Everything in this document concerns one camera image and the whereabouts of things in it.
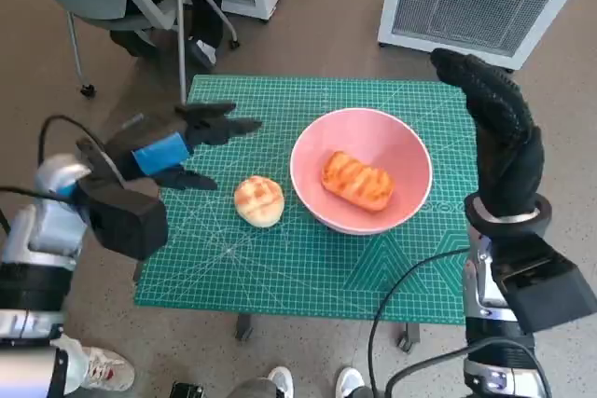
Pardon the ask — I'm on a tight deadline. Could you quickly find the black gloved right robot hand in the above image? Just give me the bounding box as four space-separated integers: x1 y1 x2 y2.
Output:
428 48 546 222

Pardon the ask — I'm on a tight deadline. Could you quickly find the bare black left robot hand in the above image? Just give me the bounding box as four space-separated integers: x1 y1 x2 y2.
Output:
109 102 263 192

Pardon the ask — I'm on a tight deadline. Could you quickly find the round toy bread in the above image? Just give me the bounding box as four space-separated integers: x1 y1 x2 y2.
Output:
233 175 285 229

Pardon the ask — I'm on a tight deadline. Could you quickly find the long striped toy bread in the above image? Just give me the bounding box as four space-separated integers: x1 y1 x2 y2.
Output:
320 150 396 213

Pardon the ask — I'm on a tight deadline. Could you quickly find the pink bowl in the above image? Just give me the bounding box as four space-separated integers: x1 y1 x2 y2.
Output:
289 107 434 237

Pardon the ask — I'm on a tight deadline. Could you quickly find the green cutting mat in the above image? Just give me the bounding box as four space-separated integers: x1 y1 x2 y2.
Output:
133 74 472 327

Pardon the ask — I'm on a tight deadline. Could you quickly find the table leg with caster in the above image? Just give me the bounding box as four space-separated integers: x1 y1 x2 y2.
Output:
234 314 256 342
396 323 421 351

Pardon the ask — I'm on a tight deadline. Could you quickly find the person in light trousers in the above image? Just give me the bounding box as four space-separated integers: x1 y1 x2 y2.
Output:
50 335 136 398

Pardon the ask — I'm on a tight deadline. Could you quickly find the white shoe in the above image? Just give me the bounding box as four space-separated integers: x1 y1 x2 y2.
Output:
335 366 365 398
268 366 295 398

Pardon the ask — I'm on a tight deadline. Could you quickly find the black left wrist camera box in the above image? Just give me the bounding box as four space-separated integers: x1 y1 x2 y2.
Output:
76 181 169 262

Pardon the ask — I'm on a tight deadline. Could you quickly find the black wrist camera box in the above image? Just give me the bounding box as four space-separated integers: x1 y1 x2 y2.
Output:
76 181 169 262
492 237 597 335

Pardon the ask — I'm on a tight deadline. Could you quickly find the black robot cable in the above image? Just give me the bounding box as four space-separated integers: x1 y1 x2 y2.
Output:
36 114 106 161
384 339 537 398
368 248 472 398

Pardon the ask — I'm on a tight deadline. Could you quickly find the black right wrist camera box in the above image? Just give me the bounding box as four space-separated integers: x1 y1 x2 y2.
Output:
492 237 597 335

